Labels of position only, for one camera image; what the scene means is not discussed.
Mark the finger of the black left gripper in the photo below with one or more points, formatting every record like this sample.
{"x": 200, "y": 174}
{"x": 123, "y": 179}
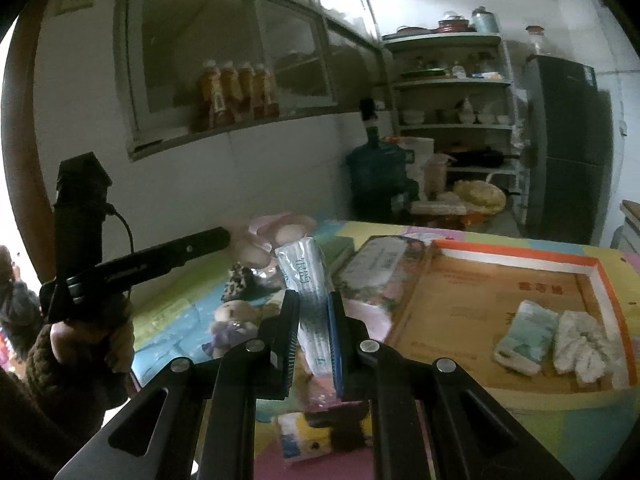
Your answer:
{"x": 150, "y": 259}

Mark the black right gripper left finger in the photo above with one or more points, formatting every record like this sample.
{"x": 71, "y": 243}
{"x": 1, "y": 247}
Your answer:
{"x": 260, "y": 368}

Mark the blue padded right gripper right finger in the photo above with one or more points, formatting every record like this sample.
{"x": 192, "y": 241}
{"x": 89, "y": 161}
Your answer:
{"x": 406, "y": 405}

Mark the bear doll purple dress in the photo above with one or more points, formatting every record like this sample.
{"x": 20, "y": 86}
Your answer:
{"x": 234, "y": 322}

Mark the leopard print plush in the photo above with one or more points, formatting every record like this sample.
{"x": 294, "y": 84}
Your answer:
{"x": 241, "y": 284}

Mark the green plastic bagged cloth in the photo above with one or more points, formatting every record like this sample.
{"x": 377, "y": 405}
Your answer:
{"x": 304, "y": 271}

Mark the pale green towel pack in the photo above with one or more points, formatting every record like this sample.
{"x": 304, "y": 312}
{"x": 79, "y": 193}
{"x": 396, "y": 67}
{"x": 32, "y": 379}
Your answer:
{"x": 528, "y": 339}

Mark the white floral cloth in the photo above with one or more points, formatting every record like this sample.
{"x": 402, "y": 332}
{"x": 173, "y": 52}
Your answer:
{"x": 581, "y": 347}

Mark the pink cloth pack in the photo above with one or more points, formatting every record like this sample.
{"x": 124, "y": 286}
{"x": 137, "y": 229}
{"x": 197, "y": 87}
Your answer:
{"x": 325, "y": 384}

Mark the left hand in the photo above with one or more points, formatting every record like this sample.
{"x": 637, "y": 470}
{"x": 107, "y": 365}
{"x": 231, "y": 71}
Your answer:
{"x": 67, "y": 342}

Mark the green tissue box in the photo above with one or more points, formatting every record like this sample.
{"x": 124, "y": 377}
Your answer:
{"x": 337, "y": 250}

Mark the floral tissue pack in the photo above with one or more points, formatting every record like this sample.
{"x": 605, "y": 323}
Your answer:
{"x": 383, "y": 273}

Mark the orange rimmed cardboard tray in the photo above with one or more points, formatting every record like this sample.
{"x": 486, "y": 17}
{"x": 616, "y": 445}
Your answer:
{"x": 466, "y": 299}

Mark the orange drink bottles row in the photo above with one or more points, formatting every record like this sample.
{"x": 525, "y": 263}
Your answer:
{"x": 229, "y": 95}

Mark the kitchen counter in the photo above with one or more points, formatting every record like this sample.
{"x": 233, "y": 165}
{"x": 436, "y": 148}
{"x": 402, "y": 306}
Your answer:
{"x": 627, "y": 237}

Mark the metal shelf rack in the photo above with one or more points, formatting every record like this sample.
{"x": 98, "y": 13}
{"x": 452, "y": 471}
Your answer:
{"x": 457, "y": 91}

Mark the dark refrigerator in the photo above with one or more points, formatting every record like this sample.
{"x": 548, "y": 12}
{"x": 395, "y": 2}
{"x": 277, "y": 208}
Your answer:
{"x": 570, "y": 149}

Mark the teal pot on shelf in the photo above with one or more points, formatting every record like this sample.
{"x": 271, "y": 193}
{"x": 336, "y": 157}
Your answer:
{"x": 484, "y": 21}

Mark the glass jar on fridge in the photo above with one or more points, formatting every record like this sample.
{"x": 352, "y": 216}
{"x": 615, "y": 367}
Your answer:
{"x": 538, "y": 40}

